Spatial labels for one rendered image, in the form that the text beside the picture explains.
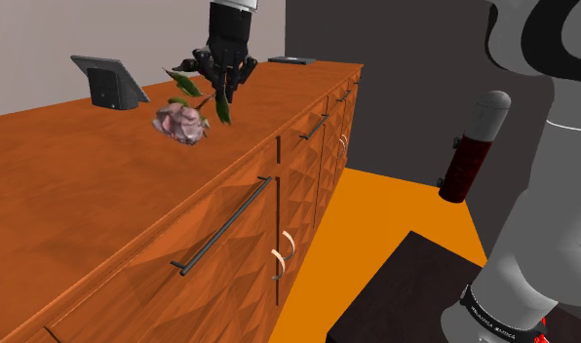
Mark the grey tablet on black stand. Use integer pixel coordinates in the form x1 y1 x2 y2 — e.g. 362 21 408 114
69 54 152 112

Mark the flat dark grey box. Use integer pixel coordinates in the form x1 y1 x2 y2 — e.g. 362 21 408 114
266 55 318 66

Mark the dark red and grey cylinder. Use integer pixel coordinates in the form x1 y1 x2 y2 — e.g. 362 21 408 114
436 89 513 205

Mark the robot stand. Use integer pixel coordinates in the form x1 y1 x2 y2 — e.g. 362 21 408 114
325 230 581 343

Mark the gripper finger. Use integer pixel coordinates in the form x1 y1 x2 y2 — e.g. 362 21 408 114
225 55 259 104
172 47 228 103

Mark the orange wooden sideboard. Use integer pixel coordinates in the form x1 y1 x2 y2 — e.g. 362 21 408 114
0 59 365 343

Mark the pink rose with green leaves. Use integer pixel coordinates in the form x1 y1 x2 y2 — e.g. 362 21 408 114
151 67 233 147

